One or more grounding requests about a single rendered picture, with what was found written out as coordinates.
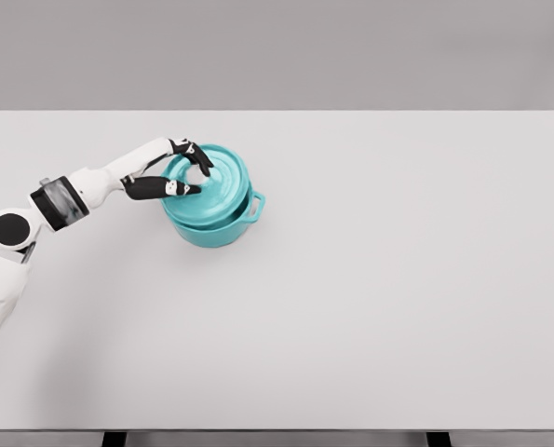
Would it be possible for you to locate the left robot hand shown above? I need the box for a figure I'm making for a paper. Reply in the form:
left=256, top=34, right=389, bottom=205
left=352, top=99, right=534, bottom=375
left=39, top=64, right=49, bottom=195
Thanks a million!
left=101, top=136, right=215, bottom=202

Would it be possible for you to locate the teal pot lid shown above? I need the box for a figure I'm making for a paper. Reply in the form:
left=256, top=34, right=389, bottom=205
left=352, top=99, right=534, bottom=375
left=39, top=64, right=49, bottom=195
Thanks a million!
left=158, top=143, right=250, bottom=228

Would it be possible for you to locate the teal pot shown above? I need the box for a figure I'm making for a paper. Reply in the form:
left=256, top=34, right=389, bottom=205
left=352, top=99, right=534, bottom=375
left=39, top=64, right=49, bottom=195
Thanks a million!
left=163, top=189, right=267, bottom=248

